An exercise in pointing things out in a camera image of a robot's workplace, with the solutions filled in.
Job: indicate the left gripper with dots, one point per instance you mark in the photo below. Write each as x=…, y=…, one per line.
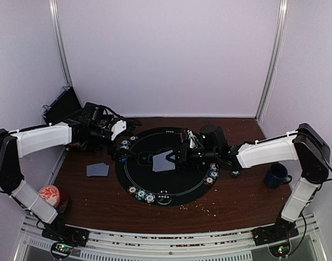
x=117, y=154

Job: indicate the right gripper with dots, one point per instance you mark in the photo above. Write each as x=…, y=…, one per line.
x=184, y=155

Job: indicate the grey card deck box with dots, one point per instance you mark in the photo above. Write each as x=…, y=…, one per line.
x=165, y=161

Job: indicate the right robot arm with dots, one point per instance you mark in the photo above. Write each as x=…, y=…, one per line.
x=302, y=148

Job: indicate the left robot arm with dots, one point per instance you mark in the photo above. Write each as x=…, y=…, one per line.
x=27, y=154

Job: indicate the round black poker mat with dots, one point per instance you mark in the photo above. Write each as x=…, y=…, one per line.
x=184, y=184

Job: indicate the leftover cards on table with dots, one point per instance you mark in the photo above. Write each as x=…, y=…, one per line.
x=98, y=170

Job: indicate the green chip stack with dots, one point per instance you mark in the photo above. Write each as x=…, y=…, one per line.
x=234, y=173

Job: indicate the black poker set case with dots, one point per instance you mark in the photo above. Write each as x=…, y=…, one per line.
x=62, y=106

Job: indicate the dark blue mug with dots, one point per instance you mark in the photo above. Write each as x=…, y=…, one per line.
x=276, y=176

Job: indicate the red patterned tin can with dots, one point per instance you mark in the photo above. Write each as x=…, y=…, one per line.
x=55, y=196

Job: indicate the aluminium front rail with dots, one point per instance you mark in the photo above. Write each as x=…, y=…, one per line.
x=236, y=244

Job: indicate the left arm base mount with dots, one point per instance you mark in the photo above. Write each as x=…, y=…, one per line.
x=64, y=245

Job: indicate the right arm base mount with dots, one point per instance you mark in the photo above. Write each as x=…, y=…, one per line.
x=277, y=238

